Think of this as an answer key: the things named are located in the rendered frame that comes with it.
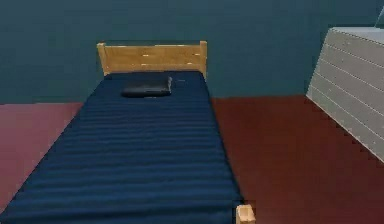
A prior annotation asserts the white chest of drawers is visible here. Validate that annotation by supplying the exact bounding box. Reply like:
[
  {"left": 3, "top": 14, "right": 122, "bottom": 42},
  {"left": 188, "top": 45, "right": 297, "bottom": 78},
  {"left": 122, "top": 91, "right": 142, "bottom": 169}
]
[{"left": 305, "top": 26, "right": 384, "bottom": 164}]

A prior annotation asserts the wooden bed with blue cover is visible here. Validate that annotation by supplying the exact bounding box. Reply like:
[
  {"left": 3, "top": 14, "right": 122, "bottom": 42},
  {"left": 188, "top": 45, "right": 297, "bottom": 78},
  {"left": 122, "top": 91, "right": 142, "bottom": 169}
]
[{"left": 0, "top": 40, "right": 257, "bottom": 224}]

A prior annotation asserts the dark blue pillow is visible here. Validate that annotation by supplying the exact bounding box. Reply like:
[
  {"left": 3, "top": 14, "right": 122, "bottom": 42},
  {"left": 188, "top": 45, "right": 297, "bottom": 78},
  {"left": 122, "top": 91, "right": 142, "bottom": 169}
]
[{"left": 121, "top": 76, "right": 173, "bottom": 99}]

